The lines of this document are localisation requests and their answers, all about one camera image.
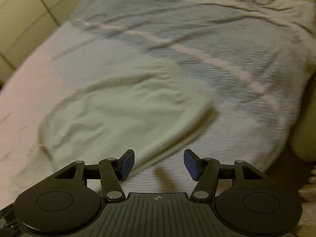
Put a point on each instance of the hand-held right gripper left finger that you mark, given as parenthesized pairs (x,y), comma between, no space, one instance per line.
(127,165)

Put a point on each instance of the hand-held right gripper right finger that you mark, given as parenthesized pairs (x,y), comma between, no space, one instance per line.
(191,164)

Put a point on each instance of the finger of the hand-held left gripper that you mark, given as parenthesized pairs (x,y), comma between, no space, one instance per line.
(7,222)

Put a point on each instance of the white garment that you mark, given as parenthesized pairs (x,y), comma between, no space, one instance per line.
(111,116)

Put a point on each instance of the pink and grey striped blanket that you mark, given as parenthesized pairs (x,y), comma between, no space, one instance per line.
(222,42)

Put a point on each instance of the cream panelled wardrobe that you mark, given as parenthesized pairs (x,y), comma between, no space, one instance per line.
(24,17)

